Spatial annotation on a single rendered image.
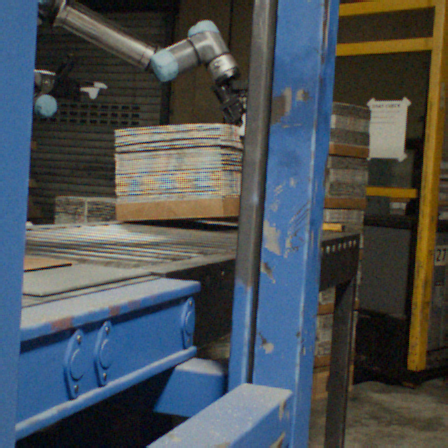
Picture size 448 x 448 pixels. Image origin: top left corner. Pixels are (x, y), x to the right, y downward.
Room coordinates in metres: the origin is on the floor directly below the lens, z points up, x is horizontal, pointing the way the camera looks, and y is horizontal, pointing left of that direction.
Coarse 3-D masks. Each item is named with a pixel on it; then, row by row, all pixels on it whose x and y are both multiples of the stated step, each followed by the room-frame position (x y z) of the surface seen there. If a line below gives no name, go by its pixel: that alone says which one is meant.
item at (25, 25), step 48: (0, 0) 0.34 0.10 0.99; (0, 48) 0.34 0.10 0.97; (0, 96) 0.34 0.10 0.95; (0, 144) 0.34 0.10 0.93; (0, 192) 0.35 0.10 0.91; (0, 240) 0.35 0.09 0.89; (0, 288) 0.35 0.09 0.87; (0, 336) 0.35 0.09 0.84; (0, 384) 0.35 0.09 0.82; (0, 432) 0.35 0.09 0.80
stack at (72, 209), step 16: (64, 208) 2.84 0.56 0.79; (80, 208) 2.78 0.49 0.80; (96, 208) 2.73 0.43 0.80; (112, 208) 2.67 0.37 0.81; (224, 336) 3.04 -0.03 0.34; (208, 352) 2.98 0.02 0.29; (224, 352) 3.05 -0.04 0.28; (80, 416) 2.74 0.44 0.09; (96, 416) 2.76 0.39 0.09; (112, 416) 2.64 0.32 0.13; (128, 416) 2.69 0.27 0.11; (64, 432) 2.79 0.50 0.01; (80, 432) 2.74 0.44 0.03; (96, 432) 2.76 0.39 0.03; (112, 432) 2.64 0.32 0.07; (128, 432) 2.69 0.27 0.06
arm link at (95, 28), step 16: (64, 0) 2.13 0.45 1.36; (48, 16) 2.13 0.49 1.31; (64, 16) 2.14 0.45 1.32; (80, 16) 2.14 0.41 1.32; (96, 16) 2.16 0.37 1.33; (80, 32) 2.16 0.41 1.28; (96, 32) 2.16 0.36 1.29; (112, 32) 2.16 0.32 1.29; (128, 32) 2.19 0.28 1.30; (112, 48) 2.18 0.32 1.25; (128, 48) 2.18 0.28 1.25; (144, 48) 2.19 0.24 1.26; (160, 48) 2.21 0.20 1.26; (144, 64) 2.20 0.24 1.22; (160, 80) 2.26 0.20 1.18
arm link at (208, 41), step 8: (200, 24) 2.11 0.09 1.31; (208, 24) 2.11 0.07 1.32; (192, 32) 2.12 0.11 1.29; (200, 32) 2.10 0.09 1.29; (208, 32) 2.10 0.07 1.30; (216, 32) 2.11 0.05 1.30; (192, 40) 2.10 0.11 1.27; (200, 40) 2.10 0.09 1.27; (208, 40) 2.10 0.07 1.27; (216, 40) 2.10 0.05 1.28; (200, 48) 2.09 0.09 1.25; (208, 48) 2.10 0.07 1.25; (216, 48) 2.09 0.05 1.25; (224, 48) 2.10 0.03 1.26; (200, 56) 2.10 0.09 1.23; (208, 56) 2.10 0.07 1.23; (216, 56) 2.09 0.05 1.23; (208, 64) 2.10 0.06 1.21
